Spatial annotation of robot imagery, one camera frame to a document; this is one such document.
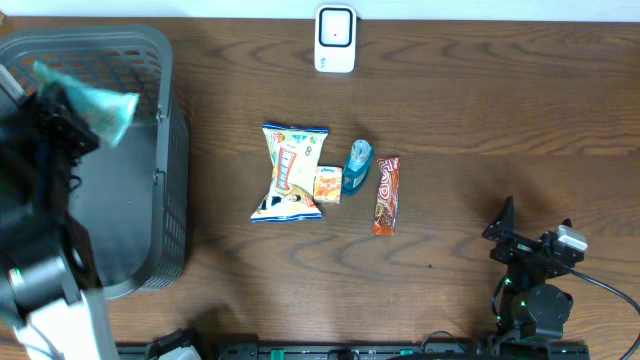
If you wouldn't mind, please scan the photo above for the grey plastic shopping basket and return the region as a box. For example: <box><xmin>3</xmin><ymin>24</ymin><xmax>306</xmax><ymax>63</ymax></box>
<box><xmin>1</xmin><ymin>25</ymin><xmax>190</xmax><ymax>299</ymax></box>

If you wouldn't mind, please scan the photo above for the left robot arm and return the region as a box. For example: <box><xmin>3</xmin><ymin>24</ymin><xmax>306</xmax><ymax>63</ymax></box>
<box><xmin>1</xmin><ymin>63</ymin><xmax>202</xmax><ymax>359</ymax></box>

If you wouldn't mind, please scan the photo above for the yellow snack chip bag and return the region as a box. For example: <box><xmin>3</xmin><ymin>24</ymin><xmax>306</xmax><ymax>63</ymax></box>
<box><xmin>251</xmin><ymin>123</ymin><xmax>329</xmax><ymax>223</ymax></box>

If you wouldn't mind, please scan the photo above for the orange Top chocolate bar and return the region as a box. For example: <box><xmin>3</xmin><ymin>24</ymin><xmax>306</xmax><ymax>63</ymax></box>
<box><xmin>372</xmin><ymin>157</ymin><xmax>399</xmax><ymax>236</ymax></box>

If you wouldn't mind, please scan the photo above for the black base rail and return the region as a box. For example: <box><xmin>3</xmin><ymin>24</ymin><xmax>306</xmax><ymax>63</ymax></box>
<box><xmin>116</xmin><ymin>336</ymin><xmax>591</xmax><ymax>360</ymax></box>

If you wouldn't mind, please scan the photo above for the orange tissue pack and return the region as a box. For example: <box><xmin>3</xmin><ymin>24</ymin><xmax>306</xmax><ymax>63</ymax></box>
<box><xmin>313</xmin><ymin>166</ymin><xmax>343</xmax><ymax>204</ymax></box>

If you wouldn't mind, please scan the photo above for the blue mouthwash bottle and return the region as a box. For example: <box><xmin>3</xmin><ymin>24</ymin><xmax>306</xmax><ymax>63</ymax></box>
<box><xmin>342</xmin><ymin>139</ymin><xmax>374</xmax><ymax>196</ymax></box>

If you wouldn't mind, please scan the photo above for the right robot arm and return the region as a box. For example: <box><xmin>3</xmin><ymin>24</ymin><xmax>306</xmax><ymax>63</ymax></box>
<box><xmin>482</xmin><ymin>196</ymin><xmax>586</xmax><ymax>359</ymax></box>

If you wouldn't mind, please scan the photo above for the white wet wipes pack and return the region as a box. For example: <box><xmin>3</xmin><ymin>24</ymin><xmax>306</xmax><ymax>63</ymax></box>
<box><xmin>32</xmin><ymin>61</ymin><xmax>140</xmax><ymax>147</ymax></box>

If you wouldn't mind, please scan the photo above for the white barcode scanner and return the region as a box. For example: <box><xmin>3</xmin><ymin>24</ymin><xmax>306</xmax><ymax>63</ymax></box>
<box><xmin>314</xmin><ymin>4</ymin><xmax>357</xmax><ymax>73</ymax></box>

